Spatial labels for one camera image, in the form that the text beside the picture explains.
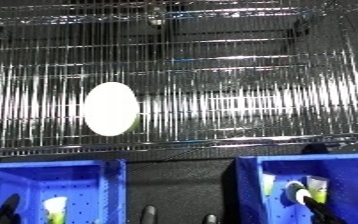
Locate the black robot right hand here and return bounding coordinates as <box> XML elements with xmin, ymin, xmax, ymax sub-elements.
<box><xmin>301</xmin><ymin>195</ymin><xmax>350</xmax><ymax>224</ymax></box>

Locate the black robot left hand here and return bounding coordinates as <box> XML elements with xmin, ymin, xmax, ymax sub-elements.
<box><xmin>0</xmin><ymin>193</ymin><xmax>23</xmax><ymax>224</ymax></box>

